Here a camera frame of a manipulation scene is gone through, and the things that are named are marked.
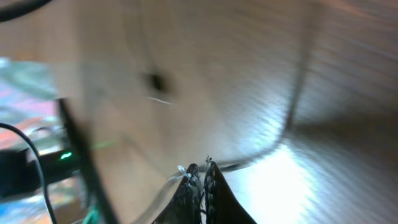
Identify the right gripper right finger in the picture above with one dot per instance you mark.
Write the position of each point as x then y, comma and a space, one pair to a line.
222, 207

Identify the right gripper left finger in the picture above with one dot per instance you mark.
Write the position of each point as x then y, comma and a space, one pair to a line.
185, 205

